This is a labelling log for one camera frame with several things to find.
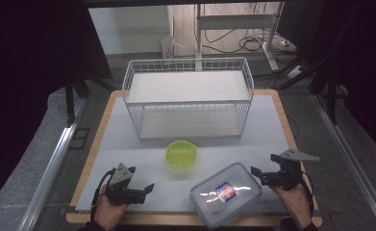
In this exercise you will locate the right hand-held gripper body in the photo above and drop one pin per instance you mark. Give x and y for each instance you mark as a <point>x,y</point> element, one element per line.
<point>285,176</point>

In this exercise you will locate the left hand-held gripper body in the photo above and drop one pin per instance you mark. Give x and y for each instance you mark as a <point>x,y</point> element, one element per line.
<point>122,192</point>

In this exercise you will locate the clear plastic food container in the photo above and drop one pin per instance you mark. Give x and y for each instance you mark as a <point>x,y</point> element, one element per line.
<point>225,195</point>

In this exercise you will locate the green plastic bowl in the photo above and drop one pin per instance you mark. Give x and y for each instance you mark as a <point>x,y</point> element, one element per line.
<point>181,154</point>

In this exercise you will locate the person's left hand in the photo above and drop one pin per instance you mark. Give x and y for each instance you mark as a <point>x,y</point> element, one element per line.
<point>108,213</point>

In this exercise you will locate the person's right hand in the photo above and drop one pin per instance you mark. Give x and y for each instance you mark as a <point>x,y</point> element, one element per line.
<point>293,203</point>

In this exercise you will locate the grey table mat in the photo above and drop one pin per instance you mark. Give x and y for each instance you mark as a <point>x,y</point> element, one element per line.
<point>208,154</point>

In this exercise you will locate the black metal stand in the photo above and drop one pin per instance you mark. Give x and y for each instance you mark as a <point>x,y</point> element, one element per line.
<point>331,96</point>
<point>69,96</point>

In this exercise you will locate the white power strip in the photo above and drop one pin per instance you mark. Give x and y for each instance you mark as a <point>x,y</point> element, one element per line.
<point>294,72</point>

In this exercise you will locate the black curtain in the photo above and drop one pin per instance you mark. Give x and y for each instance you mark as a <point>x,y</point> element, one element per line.
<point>22,80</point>
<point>362,64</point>

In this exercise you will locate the aluminium rail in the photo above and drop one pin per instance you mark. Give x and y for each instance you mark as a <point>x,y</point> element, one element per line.
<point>52,166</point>
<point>345,150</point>

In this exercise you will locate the white desk frame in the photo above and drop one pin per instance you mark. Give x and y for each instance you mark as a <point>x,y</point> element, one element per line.
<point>233,21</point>

